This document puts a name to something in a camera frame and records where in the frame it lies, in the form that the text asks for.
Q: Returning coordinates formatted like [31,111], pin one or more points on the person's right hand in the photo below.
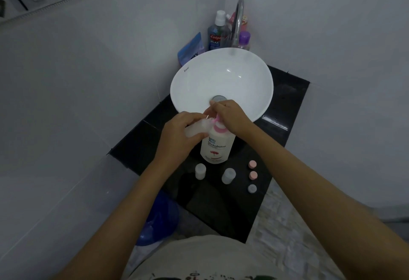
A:
[235,117]

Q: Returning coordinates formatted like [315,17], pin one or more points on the person's left hand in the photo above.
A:
[171,145]

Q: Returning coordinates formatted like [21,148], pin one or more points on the small translucent bottle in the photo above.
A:
[200,172]
[228,176]
[198,129]

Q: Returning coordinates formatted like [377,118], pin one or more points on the white hand sanitizer pump bottle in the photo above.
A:
[217,150]

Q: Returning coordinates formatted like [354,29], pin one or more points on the pink cap top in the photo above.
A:
[252,164]

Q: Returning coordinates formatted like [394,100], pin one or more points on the pink cap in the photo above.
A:
[252,164]
[253,175]

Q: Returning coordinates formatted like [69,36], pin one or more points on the white cap bottom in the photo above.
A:
[252,188]

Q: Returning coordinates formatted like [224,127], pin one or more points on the person's left forearm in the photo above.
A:
[118,225]

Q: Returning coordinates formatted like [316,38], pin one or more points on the person's right forearm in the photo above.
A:
[319,203]

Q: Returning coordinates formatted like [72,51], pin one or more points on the purple capped bottle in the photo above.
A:
[244,38]

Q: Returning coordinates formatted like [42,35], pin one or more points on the blue mouthwash bottle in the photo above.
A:
[214,38]

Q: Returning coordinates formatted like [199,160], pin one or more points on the metal sink drain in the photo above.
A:
[219,98]

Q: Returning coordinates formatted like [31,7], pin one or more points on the white round sink basin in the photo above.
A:
[220,72]

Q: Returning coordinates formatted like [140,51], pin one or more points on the blue plastic bucket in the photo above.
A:
[166,219]

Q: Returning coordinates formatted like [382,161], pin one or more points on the blue pouch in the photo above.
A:
[191,49]

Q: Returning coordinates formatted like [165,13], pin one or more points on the chrome faucet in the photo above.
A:
[237,21]

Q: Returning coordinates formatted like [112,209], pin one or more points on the white printed shirt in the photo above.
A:
[204,259]

